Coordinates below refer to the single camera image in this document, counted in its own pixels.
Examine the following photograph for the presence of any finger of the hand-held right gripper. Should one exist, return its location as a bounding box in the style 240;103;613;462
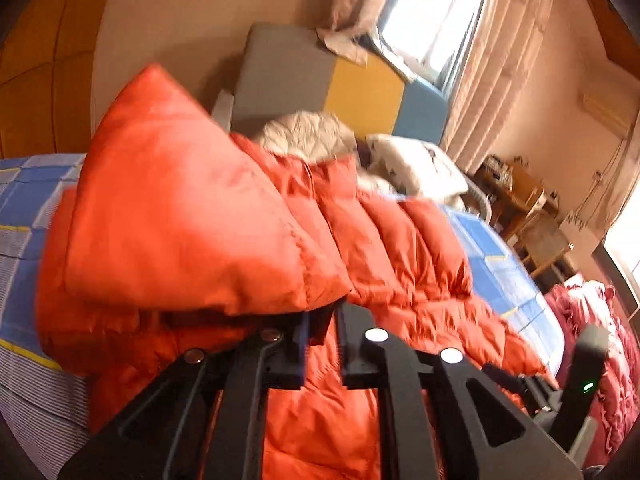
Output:
482;364;562;417

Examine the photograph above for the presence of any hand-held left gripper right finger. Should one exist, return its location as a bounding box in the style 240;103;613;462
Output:
336;304;584;480

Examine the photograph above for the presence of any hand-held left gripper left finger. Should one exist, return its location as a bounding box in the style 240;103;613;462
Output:
57;310;314;480

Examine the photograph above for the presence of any orange down jacket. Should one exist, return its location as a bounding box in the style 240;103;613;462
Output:
35;63;560;480

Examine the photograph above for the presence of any pink ruffled blanket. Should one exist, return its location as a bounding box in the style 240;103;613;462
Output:
544;274;637;472

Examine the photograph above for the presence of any blue plaid bed sheet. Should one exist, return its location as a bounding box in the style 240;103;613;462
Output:
0;154;567;480

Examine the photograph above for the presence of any wooden nightstand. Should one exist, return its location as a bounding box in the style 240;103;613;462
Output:
472;154;577;277

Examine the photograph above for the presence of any white patterned pillow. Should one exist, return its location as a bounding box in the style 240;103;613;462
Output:
365;133;471;199

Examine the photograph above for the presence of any beige quilted cloth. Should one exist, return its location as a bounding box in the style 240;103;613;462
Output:
252;110;359;167

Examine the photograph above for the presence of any grey yellow blue headboard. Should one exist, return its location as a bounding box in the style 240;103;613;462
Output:
230;22;451;148

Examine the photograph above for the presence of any long beige curtain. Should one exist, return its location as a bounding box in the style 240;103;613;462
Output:
440;0;559;176

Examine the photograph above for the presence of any bright window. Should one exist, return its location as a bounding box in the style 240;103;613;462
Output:
375;0;497;87

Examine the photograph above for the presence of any short beige curtain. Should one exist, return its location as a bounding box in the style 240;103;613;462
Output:
320;0;451;67

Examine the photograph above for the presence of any orange wooden wardrobe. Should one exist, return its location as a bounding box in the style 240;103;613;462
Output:
0;0;132;161

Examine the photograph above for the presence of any hanging white cable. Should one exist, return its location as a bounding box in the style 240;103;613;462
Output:
575;137;627;227

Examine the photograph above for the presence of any wall air conditioner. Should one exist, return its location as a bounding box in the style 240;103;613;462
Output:
580;79;637;139

